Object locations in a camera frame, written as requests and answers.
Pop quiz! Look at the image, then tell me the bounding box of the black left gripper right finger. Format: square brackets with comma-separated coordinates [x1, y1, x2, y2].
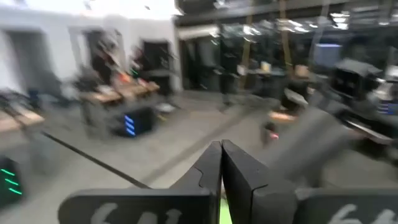
[222, 139, 398, 224]

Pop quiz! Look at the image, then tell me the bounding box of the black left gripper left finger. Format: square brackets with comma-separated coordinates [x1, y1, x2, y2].
[58, 141, 223, 224]

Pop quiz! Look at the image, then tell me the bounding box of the computer tower with blue lights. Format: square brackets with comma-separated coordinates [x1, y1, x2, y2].
[114, 107, 156, 138]

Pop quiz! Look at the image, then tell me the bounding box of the cluttered wooden workbench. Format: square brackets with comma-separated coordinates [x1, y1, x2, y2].
[79, 73, 161, 106]

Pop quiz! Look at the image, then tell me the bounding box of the computer tower with green lights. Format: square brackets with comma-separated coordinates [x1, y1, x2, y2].
[0, 155, 24, 208]

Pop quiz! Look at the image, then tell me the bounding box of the black floor cable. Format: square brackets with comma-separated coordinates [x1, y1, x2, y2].
[42, 130, 152, 190]

